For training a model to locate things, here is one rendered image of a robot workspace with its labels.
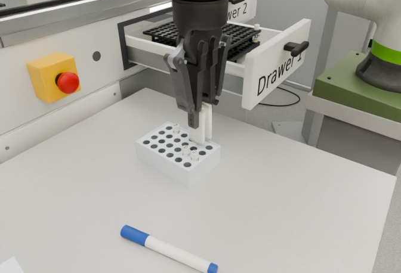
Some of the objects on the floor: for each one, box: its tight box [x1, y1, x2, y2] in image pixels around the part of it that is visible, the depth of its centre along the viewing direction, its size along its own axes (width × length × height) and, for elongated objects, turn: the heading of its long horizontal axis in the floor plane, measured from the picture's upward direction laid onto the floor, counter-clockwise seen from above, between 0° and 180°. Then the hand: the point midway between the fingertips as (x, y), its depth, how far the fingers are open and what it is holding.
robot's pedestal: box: [304, 89, 401, 176], centre depth 100 cm, size 30×30×76 cm
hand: (200, 123), depth 53 cm, fingers closed, pressing on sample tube
